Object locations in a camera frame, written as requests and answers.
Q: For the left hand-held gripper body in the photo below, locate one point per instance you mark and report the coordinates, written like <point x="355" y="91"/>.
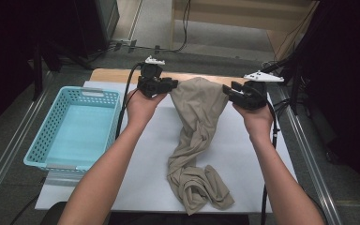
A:
<point x="150" y="84"/>

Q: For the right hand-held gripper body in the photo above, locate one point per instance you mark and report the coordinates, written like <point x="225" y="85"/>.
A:
<point x="256" y="93"/>

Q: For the beige pants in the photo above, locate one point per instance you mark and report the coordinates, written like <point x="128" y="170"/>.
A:
<point x="197" y="125"/>

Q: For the light blue plastic basket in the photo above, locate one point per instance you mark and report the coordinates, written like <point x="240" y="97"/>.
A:
<point x="81" y="131"/>

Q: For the person's left hand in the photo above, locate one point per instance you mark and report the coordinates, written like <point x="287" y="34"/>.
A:
<point x="140" y="109"/>

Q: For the person's right hand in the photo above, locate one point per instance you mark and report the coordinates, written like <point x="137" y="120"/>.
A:
<point x="258" y="122"/>

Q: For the black slanted stand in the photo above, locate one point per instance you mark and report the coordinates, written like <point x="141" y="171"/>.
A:
<point x="281" y="64"/>

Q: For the light wooden furniture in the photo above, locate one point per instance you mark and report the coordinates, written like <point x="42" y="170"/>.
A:
<point x="231" y="12"/>

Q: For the dark cabinet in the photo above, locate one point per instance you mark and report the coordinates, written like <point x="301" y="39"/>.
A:
<point x="87" y="25"/>

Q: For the dark curtain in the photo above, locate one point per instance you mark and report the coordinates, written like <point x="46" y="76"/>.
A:
<point x="0" y="47"/>
<point x="356" y="62"/>

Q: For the black tripod stand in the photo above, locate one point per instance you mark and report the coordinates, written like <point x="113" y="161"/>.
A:
<point x="37" y="72"/>

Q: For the person's dark-clothed lap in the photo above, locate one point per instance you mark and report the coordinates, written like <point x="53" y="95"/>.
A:
<point x="168" y="220"/>

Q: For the person's dark-clothed knee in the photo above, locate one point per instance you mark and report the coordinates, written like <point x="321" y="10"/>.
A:
<point x="54" y="215"/>

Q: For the metal frame rail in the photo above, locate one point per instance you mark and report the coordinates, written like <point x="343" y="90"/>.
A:
<point x="309" y="156"/>
<point x="12" y="150"/>

